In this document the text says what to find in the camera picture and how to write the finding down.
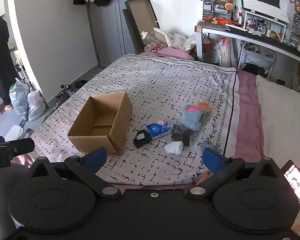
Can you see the pile of plastic bags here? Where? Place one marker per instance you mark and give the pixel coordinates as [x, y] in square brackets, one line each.
[177, 41]

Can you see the black bag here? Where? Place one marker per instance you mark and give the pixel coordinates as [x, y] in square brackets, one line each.
[178, 133]

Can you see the brown cardboard box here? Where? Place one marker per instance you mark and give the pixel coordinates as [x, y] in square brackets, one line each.
[120, 121]

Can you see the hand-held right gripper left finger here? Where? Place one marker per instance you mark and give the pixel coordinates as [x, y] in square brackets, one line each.
[96, 158]

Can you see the pair of dark shoes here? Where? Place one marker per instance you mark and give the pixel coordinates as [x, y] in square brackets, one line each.
[63, 93]

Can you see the leaning cardboard sheets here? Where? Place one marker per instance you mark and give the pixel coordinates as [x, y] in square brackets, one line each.
[140, 17]

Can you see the grey drawer organiser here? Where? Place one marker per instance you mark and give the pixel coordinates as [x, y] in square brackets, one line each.
[215, 9]

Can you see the red decorations on desk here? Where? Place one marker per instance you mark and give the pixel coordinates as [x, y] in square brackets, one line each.
[222, 20]

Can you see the white duvet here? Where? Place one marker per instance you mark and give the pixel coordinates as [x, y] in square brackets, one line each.
[277, 110]

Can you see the white bottle red cap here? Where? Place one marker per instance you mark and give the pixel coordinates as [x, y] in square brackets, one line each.
[240, 18]

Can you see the soft burger toy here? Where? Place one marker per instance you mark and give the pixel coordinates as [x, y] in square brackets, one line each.
[205, 105]

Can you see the clear plastic bottle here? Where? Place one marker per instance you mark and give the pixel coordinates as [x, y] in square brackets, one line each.
[148, 37]

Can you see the red and white shopping bags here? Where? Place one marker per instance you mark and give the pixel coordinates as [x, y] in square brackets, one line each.
[223, 51]

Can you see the white plastic bag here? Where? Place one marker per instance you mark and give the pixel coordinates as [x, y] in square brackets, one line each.
[36, 105]

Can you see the grey plastic bag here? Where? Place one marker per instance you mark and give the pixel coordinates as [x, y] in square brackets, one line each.
[18, 97]

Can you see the smartphone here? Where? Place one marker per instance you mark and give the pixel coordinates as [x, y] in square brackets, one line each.
[296, 181]

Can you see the white black-patterned blanket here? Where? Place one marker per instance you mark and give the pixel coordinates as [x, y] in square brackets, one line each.
[152, 80]

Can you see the small grey-blue cloth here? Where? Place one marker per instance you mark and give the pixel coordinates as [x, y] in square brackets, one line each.
[210, 144]

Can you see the burger toy on drawers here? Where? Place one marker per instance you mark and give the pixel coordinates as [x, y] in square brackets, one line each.
[229, 6]

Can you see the blue tissue packet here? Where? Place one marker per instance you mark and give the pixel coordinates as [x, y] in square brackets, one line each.
[156, 129]

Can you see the white-framed dark desk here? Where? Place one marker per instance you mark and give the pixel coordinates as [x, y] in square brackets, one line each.
[263, 39]

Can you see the white monitor riser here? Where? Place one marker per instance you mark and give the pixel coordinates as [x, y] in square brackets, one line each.
[265, 15]

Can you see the grey door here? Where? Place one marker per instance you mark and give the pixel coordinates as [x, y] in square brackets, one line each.
[107, 35]

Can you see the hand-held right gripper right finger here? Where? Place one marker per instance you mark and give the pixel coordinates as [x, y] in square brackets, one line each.
[213, 158]

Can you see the white keyboard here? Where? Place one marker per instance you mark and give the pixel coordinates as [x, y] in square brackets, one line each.
[261, 4]

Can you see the black and white cloth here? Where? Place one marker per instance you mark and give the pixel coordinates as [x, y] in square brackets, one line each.
[147, 142]

